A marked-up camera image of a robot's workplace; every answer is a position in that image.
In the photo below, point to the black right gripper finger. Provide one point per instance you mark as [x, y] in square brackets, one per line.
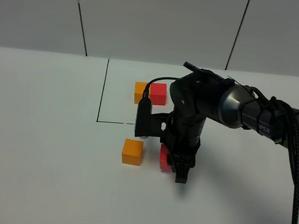
[181, 164]

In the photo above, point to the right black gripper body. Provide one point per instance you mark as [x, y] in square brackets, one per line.
[183, 139]

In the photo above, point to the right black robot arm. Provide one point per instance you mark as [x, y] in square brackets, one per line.
[203, 94]

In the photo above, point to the template red cube block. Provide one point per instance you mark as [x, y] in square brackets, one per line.
[158, 93]

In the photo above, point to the template orange cube block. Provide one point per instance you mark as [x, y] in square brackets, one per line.
[139, 88]

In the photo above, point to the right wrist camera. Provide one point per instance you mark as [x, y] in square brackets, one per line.
[151, 125]

